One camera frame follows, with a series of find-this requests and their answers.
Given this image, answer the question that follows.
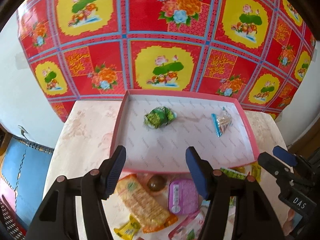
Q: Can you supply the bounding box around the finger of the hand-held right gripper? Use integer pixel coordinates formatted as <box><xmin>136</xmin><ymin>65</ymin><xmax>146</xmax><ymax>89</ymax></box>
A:
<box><xmin>258</xmin><ymin>152</ymin><xmax>294</xmax><ymax>188</ymax></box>
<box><xmin>272</xmin><ymin>146</ymin><xmax>313</xmax><ymax>178</ymax></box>

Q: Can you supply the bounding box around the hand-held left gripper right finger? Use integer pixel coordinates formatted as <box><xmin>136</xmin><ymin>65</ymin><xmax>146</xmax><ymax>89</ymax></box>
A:
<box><xmin>185</xmin><ymin>146</ymin><xmax>285</xmax><ymax>240</ymax></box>

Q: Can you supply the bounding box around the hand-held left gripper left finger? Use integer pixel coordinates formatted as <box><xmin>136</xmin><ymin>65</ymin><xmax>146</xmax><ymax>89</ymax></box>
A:
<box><xmin>25</xmin><ymin>145</ymin><xmax>127</xmax><ymax>240</ymax></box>

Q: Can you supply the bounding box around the orange cracker packet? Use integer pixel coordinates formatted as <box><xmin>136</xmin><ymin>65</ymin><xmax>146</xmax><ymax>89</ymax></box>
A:
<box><xmin>114</xmin><ymin>174</ymin><xmax>179</xmax><ymax>233</ymax></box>

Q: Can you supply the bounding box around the pink shallow cardboard box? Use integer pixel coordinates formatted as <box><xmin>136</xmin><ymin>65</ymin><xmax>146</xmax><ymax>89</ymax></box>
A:
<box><xmin>109</xmin><ymin>89</ymin><xmax>259</xmax><ymax>175</ymax></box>

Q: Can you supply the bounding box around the brown round snack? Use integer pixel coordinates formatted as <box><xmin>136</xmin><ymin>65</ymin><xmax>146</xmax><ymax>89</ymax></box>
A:
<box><xmin>146</xmin><ymin>175</ymin><xmax>166</xmax><ymax>192</ymax></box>

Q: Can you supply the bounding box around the pink biscuit packet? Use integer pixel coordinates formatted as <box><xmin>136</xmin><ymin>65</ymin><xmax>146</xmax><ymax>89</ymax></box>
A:
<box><xmin>168</xmin><ymin>212</ymin><xmax>208</xmax><ymax>240</ymax></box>

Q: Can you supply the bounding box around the small yellow candy packet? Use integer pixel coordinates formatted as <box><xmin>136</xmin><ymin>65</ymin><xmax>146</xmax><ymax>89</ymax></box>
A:
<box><xmin>114</xmin><ymin>216</ymin><xmax>141</xmax><ymax>240</ymax></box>

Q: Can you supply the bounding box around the person's right hand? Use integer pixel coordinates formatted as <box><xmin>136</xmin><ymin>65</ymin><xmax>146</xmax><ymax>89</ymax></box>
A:
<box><xmin>282</xmin><ymin>210</ymin><xmax>298</xmax><ymax>236</ymax></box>

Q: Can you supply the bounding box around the yellow printed snack packet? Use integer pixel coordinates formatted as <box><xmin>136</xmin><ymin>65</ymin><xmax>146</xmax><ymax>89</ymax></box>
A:
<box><xmin>249</xmin><ymin>162</ymin><xmax>262</xmax><ymax>183</ymax></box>

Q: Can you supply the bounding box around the purple jelly cup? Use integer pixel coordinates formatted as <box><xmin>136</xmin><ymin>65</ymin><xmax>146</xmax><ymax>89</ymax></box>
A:
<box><xmin>168</xmin><ymin>178</ymin><xmax>203</xmax><ymax>215</ymax></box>

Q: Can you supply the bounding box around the light green snack packet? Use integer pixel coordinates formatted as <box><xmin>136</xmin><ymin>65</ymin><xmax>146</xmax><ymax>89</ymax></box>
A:
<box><xmin>220</xmin><ymin>167</ymin><xmax>247</xmax><ymax>181</ymax></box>

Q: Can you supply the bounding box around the clear packet with blue edge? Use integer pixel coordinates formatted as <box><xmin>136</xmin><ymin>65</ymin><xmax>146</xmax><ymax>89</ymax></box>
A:
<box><xmin>211</xmin><ymin>107</ymin><xmax>233</xmax><ymax>138</ymax></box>

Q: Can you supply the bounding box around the crumpled green snack packet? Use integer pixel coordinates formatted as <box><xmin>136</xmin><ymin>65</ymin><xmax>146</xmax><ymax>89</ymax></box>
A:
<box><xmin>144</xmin><ymin>106</ymin><xmax>178</xmax><ymax>129</ymax></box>

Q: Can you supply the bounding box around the blue foam floor mat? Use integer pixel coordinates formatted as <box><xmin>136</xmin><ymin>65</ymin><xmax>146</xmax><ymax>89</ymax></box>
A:
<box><xmin>0</xmin><ymin>135</ymin><xmax>54</xmax><ymax>230</ymax></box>

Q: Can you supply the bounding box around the dark perforated basket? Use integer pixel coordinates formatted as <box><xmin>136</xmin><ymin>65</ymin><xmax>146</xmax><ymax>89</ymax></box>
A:
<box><xmin>0</xmin><ymin>194</ymin><xmax>28</xmax><ymax>240</ymax></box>

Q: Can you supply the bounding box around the clear tape strip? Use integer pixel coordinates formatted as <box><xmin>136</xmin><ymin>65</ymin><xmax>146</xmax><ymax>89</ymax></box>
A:
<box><xmin>15</xmin><ymin>52</ymin><xmax>31</xmax><ymax>70</ymax></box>

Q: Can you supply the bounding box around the red floral printed sheet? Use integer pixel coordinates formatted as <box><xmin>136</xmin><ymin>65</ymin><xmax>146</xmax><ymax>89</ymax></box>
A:
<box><xmin>16</xmin><ymin>0</ymin><xmax>317</xmax><ymax>123</ymax></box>

